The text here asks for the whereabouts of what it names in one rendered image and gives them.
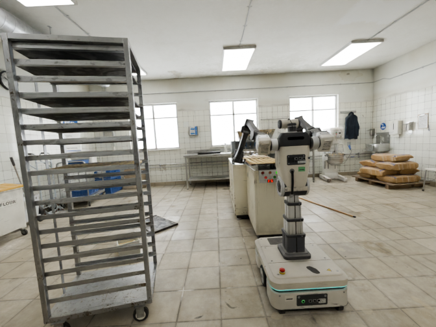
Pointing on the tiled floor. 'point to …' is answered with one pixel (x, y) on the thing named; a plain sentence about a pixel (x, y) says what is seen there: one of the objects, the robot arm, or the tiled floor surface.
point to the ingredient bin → (12, 209)
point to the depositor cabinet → (239, 189)
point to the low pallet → (389, 183)
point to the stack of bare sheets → (160, 224)
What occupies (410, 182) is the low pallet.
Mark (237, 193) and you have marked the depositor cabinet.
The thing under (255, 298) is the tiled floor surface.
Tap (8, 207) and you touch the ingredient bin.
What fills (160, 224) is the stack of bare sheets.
